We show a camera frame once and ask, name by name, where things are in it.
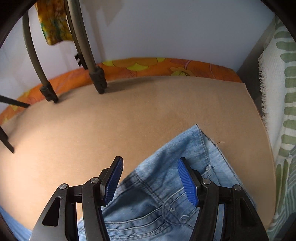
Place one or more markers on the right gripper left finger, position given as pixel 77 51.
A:
pixel 110 180

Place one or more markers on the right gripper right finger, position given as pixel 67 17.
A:
pixel 189 181

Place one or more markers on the light blue denim pants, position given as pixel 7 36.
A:
pixel 151 204

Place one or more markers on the tan blanket on bed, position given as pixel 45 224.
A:
pixel 73 140

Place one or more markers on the orange floral bed sheet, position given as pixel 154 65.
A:
pixel 143 67

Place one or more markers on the grey metal tripod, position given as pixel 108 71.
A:
pixel 84 54

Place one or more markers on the white green patterned pillow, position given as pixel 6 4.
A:
pixel 277 79

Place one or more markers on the yellow orange floral cloth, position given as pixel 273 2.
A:
pixel 53 21

